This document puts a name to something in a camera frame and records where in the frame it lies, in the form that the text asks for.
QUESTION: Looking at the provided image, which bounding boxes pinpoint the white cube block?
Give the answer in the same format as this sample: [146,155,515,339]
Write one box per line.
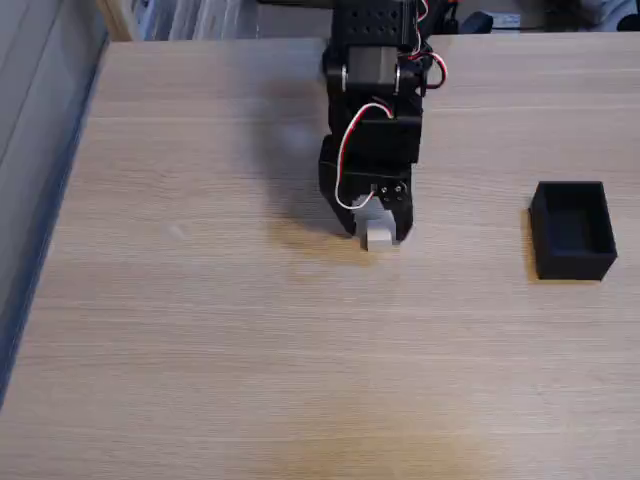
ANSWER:
[360,222,401,253]

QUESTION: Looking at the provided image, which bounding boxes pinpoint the black open box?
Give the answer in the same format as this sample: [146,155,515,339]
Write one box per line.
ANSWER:
[528,180,619,282]

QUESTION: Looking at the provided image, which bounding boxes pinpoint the small black background object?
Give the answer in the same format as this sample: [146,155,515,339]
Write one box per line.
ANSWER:
[458,11,495,35]

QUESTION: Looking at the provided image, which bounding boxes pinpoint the white hanging sheets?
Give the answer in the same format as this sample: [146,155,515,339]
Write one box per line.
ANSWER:
[132,0,261,42]

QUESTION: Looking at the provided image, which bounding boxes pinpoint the red and white servo cable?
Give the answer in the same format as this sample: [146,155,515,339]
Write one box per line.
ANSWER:
[335,102,394,211]

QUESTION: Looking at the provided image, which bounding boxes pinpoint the pale wooden post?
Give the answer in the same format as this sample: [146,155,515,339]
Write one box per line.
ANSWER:
[95,0,135,43]

